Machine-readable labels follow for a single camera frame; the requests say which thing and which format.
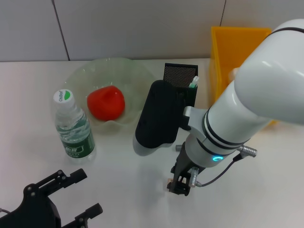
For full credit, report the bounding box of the frosted green glass fruit bowl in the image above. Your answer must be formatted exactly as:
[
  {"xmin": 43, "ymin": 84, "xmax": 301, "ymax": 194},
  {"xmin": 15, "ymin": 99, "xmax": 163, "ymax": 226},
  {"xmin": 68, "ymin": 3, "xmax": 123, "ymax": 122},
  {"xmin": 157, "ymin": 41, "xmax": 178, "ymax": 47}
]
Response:
[{"xmin": 62, "ymin": 57, "xmax": 159, "ymax": 133}]

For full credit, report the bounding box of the right wrist cable with connector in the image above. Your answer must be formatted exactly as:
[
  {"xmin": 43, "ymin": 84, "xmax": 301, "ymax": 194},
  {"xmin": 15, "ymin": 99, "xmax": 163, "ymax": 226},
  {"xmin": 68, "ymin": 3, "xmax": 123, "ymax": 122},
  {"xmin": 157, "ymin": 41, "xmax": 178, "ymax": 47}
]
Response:
[{"xmin": 190, "ymin": 145, "xmax": 258, "ymax": 189}]

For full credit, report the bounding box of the white paper ball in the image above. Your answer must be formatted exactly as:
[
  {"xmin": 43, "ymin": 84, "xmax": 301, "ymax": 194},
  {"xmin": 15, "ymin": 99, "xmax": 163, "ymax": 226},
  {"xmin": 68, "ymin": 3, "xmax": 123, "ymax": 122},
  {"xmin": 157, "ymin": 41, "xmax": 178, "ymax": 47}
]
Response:
[{"xmin": 228, "ymin": 67, "xmax": 240, "ymax": 81}]

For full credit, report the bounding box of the black mesh pen holder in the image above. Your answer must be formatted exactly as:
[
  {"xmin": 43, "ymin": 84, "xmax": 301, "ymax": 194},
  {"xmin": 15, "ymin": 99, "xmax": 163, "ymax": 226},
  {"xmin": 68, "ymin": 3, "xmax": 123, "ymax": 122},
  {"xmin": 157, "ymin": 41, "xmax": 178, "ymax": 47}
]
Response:
[{"xmin": 162, "ymin": 63, "xmax": 199, "ymax": 112}]

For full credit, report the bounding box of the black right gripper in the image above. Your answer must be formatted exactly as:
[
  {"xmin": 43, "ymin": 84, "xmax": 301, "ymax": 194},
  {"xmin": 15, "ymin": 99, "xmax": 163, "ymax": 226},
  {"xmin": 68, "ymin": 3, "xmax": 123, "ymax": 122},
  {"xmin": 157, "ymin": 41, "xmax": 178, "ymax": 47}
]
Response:
[{"xmin": 167, "ymin": 142, "xmax": 193, "ymax": 197}]

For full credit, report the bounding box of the yellow plastic bin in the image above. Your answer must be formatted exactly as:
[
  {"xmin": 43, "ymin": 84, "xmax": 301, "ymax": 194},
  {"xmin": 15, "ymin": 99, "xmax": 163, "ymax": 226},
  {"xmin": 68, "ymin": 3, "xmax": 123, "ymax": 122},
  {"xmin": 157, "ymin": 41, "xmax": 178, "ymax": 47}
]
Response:
[{"xmin": 209, "ymin": 26, "xmax": 280, "ymax": 126}]

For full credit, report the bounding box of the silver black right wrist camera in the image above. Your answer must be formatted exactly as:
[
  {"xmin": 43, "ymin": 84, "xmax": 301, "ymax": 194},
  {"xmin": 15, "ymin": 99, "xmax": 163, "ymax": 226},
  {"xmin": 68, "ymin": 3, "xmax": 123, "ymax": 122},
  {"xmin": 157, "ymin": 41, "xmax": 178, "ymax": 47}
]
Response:
[{"xmin": 132, "ymin": 80, "xmax": 190, "ymax": 157}]

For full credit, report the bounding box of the clear water bottle green label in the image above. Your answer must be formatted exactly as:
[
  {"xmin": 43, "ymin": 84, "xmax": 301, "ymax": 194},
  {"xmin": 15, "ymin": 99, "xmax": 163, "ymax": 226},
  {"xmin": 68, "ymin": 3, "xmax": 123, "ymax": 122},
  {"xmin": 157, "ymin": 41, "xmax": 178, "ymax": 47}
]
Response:
[{"xmin": 52, "ymin": 89, "xmax": 96, "ymax": 165}]

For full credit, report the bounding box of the red-orange toy fruit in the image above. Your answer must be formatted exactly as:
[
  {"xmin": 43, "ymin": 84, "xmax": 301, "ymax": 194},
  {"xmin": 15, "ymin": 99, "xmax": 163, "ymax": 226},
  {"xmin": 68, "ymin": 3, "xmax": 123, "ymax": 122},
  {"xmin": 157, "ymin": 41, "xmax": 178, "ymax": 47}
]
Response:
[{"xmin": 86, "ymin": 85, "xmax": 126, "ymax": 122}]

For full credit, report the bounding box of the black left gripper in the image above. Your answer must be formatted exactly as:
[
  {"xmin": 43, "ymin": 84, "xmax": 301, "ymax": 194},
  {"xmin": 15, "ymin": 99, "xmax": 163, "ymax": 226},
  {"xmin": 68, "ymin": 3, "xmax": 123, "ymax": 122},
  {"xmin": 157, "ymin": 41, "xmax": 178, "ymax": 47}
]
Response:
[{"xmin": 0, "ymin": 168, "xmax": 104, "ymax": 228}]

